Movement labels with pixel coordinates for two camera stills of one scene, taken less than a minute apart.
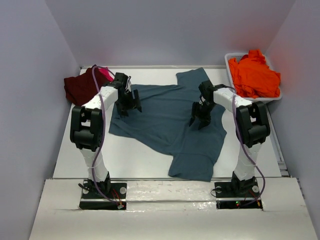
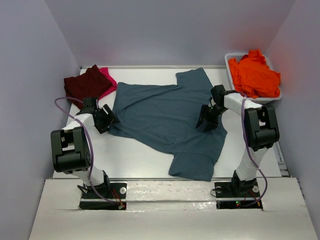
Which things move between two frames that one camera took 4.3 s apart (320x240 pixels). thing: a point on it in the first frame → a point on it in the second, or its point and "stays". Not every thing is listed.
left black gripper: (123, 109) → (110, 118)
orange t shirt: (253, 77) stays
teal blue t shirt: (163, 125) stays
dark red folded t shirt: (80, 88) stays
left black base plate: (92, 199) stays
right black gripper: (205, 119) → (212, 123)
